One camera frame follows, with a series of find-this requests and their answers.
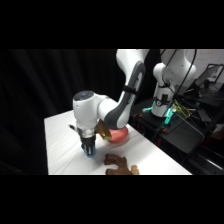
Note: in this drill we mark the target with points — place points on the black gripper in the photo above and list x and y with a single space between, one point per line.
88 140

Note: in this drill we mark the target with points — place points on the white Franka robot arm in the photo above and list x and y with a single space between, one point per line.
110 110

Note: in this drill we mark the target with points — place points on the pink bowl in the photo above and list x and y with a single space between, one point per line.
120 136

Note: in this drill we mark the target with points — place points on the brown plush toy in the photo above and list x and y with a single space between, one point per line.
120 165

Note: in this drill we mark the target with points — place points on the black curtain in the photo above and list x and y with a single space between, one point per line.
36 86

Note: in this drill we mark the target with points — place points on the black robot stand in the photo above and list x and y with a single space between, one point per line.
181 131

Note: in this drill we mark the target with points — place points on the black monitor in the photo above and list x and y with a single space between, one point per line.
210 75

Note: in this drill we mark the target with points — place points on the gold wrist camera mount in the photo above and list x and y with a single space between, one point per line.
104 131

